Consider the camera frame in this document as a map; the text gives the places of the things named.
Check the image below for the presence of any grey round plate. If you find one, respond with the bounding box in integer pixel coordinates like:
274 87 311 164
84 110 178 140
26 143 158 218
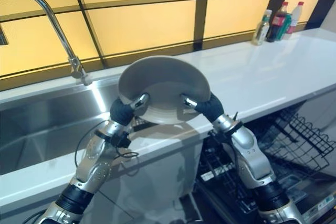
117 55 211 124

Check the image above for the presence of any black wire dishwasher rack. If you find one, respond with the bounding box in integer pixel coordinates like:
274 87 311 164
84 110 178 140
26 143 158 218
251 107 333 173

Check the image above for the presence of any clear oil bottle white cap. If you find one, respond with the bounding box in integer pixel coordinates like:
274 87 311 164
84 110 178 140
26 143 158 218
251 9 272 46

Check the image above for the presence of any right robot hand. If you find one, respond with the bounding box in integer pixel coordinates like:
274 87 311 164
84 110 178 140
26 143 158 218
180 92 225 124

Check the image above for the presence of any black wire lower rack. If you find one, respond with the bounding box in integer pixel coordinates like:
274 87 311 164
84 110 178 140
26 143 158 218
197 129 257 214

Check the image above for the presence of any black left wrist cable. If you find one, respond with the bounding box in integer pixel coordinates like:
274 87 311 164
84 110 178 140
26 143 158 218
74 120 139 168

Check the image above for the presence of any dark soy sauce bottle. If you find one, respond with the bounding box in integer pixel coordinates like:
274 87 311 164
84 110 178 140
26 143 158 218
266 1 289 43

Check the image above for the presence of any white bottle red cap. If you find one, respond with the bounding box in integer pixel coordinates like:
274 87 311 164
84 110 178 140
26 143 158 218
285 1 305 35

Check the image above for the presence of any green labelled bottle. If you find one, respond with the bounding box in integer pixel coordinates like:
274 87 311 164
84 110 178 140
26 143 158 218
278 14 292 41

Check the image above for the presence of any stainless steel sink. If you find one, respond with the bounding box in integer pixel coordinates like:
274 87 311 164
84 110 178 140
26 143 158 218
0 78 144 176

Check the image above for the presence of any chrome gooseneck faucet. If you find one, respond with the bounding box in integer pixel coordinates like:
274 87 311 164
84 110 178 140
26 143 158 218
0 0 93 86

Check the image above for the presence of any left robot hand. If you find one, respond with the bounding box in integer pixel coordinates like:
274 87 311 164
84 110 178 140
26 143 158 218
109 92 151 126

